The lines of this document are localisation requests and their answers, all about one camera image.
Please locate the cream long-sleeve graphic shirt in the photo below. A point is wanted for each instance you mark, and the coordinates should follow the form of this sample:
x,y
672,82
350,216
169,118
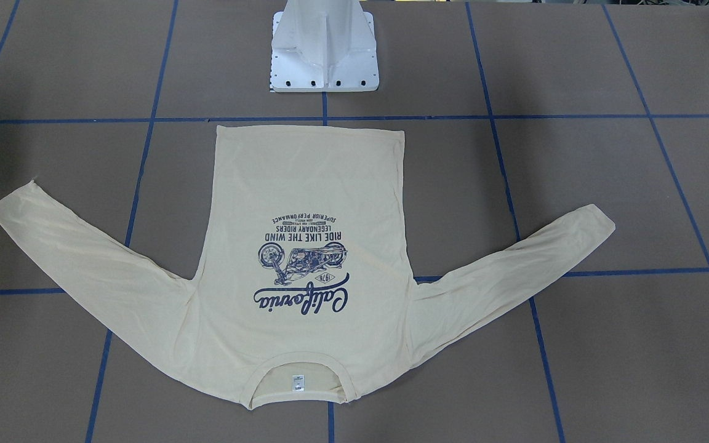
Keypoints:
x,y
304,290

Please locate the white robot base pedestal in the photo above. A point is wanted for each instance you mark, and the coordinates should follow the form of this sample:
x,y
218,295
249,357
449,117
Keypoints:
x,y
323,46

